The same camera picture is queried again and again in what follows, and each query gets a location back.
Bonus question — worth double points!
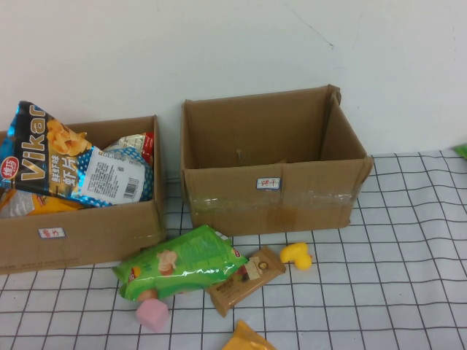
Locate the blue black Vikar chips bag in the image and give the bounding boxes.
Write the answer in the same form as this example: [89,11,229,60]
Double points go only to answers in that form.
[0,100,156,208]

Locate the white and red snack bag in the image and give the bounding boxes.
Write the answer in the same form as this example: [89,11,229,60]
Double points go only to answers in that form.
[104,131,156,165]

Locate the orange yellow snack packet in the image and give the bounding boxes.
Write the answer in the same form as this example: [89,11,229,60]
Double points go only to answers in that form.
[222,319,278,350]

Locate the yellow orange snack bag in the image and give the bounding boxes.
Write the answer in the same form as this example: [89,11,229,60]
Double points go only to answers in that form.
[0,187,87,219]

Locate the cardboard box with biscuit label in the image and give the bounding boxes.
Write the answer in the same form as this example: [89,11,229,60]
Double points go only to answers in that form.
[181,84,375,238]

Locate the green Lay's chips bag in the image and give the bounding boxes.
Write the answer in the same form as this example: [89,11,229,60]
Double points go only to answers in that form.
[112,224,250,302]

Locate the yellow rubber duck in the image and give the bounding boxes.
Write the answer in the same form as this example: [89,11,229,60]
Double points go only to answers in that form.
[279,242,314,271]

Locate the brown biscuit pack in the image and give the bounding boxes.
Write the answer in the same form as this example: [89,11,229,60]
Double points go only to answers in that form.
[206,246,288,317]

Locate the cardboard box with chips label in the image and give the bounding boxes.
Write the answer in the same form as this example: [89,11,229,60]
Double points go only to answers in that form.
[0,114,167,276]

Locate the pink foam cube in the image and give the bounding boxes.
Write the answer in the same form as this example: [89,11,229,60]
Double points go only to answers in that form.
[135,298,170,333]

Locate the white black grid tablecloth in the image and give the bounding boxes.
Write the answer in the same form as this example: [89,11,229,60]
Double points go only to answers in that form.
[0,151,467,350]

